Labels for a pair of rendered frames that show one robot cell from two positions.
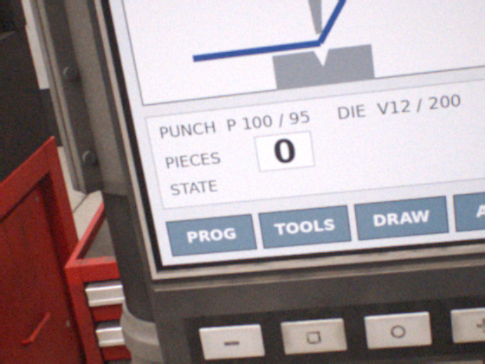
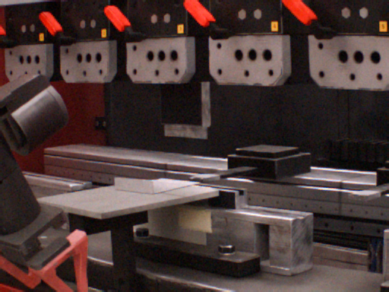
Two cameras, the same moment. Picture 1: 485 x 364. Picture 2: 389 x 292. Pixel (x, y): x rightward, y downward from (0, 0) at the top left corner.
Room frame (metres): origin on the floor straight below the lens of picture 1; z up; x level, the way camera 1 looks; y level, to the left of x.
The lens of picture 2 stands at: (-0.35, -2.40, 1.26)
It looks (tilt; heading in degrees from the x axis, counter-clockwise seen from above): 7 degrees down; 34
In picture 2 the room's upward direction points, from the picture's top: 1 degrees counter-clockwise
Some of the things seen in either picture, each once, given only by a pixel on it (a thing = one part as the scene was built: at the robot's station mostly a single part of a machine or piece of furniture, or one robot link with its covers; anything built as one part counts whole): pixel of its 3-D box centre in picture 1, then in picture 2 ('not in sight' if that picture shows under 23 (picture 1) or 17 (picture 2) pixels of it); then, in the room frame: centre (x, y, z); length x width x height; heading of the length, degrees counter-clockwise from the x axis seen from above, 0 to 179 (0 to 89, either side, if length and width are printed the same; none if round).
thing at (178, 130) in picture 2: not in sight; (185, 109); (0.94, -1.44, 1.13); 0.10 x 0.02 x 0.10; 82
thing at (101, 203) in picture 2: not in sight; (124, 198); (0.80, -1.42, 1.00); 0.26 x 0.18 x 0.01; 172
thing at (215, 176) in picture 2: not in sight; (243, 166); (1.11, -1.45, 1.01); 0.26 x 0.12 x 0.05; 172
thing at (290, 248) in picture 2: not in sight; (211, 230); (0.94, -1.49, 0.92); 0.39 x 0.06 x 0.10; 82
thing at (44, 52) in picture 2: not in sight; (39, 42); (1.00, -1.02, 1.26); 0.15 x 0.09 x 0.17; 82
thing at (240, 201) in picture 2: not in sight; (197, 193); (0.94, -1.46, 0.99); 0.20 x 0.03 x 0.03; 82
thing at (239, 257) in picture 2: not in sight; (182, 253); (0.88, -1.47, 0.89); 0.30 x 0.05 x 0.03; 82
